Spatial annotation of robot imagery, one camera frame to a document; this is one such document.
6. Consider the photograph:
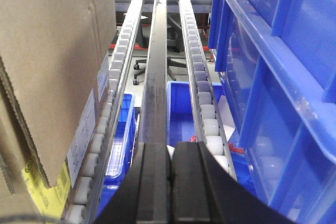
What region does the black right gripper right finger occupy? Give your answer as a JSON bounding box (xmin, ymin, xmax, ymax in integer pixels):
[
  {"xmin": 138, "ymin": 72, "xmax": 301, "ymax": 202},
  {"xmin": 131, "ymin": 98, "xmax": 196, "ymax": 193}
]
[{"xmin": 172, "ymin": 142, "xmax": 291, "ymax": 223}]

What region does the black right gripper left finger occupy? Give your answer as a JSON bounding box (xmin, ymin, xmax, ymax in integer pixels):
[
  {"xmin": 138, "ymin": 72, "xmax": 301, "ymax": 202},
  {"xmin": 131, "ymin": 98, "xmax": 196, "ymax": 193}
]
[{"xmin": 94, "ymin": 143, "xmax": 168, "ymax": 223}]

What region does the brown cardboard box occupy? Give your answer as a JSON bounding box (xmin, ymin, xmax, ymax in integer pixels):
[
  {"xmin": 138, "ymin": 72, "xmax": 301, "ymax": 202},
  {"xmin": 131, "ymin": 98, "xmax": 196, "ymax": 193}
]
[{"xmin": 1, "ymin": 0, "xmax": 116, "ymax": 217}]

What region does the blue bin lower left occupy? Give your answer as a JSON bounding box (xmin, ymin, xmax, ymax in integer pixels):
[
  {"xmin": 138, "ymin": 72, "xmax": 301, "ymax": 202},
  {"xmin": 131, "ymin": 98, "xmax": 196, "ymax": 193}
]
[{"xmin": 97, "ymin": 92, "xmax": 137, "ymax": 216}]

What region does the right white roller track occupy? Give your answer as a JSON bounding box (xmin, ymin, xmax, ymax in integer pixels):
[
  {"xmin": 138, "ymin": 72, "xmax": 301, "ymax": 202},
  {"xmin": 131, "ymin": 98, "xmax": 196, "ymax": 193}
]
[{"xmin": 178, "ymin": 0, "xmax": 237, "ymax": 180}]

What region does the white roller track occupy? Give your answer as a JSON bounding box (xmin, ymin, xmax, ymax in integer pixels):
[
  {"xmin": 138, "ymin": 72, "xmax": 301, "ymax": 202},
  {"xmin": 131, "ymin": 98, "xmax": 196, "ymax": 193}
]
[
  {"xmin": 178, "ymin": 0, "xmax": 237, "ymax": 180},
  {"xmin": 65, "ymin": 0, "xmax": 143, "ymax": 223}
]

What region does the left white roller track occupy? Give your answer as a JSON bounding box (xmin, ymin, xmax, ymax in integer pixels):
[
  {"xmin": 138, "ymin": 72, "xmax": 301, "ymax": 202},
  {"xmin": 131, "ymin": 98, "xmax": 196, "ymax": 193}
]
[{"xmin": 65, "ymin": 0, "xmax": 143, "ymax": 223}]

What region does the blue bin lower middle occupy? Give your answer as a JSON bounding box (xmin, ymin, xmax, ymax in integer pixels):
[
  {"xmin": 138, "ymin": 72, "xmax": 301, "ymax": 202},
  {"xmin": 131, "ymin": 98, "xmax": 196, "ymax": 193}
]
[{"xmin": 167, "ymin": 81, "xmax": 257, "ymax": 196}]

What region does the black office chair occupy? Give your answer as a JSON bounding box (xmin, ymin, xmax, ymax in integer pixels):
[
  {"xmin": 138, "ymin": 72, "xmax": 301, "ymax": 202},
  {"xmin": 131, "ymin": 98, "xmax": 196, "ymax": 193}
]
[{"xmin": 133, "ymin": 13, "xmax": 186, "ymax": 86}]

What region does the large blue plastic bin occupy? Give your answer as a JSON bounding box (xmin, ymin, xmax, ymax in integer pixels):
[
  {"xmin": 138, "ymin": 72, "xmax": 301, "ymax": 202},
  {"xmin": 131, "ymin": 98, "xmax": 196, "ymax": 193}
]
[{"xmin": 209, "ymin": 0, "xmax": 335, "ymax": 223}]

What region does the metal shelf divider rail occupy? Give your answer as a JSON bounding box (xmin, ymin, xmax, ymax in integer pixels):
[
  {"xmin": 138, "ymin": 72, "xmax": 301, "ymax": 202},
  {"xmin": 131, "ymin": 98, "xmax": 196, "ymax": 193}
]
[{"xmin": 139, "ymin": 0, "xmax": 167, "ymax": 147}]

